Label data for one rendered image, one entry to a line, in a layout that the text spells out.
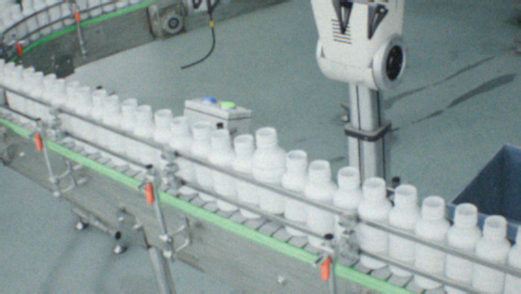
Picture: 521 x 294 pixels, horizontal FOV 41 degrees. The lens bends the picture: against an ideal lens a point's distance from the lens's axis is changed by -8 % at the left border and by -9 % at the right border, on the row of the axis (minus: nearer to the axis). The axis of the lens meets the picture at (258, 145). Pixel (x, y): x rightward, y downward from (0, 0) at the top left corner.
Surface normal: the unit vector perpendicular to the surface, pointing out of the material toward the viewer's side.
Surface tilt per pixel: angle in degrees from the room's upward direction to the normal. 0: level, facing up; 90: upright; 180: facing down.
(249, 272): 90
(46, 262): 0
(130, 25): 90
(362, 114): 90
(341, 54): 90
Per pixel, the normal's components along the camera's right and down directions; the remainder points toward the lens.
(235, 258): -0.66, 0.43
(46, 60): 0.81, 0.19
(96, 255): -0.12, -0.87
